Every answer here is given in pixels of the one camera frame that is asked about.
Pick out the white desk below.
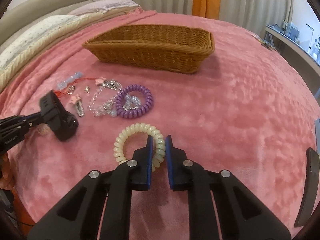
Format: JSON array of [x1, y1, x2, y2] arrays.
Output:
[[265, 24, 320, 75]]

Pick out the pink plush blanket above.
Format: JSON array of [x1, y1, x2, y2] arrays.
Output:
[[1, 11, 319, 235]]

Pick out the purple spiral hair tie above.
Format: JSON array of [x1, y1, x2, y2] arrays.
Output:
[[114, 83, 154, 119]]

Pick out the black curved headband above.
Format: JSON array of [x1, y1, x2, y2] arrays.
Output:
[[294, 147, 319, 228]]

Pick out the pink star hair clip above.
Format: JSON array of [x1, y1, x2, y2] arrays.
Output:
[[69, 95, 85, 117]]

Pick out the silver crystal chain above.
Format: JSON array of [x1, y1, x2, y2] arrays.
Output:
[[122, 93, 143, 111]]

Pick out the small silver earring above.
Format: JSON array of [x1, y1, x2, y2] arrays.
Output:
[[84, 86, 90, 93]]

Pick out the red braided cord bracelet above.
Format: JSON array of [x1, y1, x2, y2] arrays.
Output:
[[52, 76, 101, 98]]

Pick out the silver chain bracelet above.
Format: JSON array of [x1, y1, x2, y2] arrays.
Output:
[[87, 80, 123, 118]]

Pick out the lavender pillow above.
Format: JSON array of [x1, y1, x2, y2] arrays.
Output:
[[68, 0, 140, 16]]

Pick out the person's left hand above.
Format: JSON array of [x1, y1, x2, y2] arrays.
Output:
[[0, 152, 15, 191]]

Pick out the beige padded headboard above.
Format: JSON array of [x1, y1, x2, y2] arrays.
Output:
[[1, 0, 98, 50]]

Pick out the brown wicker basket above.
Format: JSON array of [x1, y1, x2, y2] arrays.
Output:
[[82, 24, 215, 74]]

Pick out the white floral pillow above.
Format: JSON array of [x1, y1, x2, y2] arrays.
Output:
[[1, 15, 78, 70]]

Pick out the beige quilt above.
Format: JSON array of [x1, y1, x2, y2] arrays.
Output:
[[1, 7, 140, 90]]

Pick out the cream spiral hair tie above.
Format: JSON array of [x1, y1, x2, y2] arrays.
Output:
[[113, 122, 167, 172]]

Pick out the light blue hair clip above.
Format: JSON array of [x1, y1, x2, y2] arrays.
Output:
[[57, 72, 83, 90]]

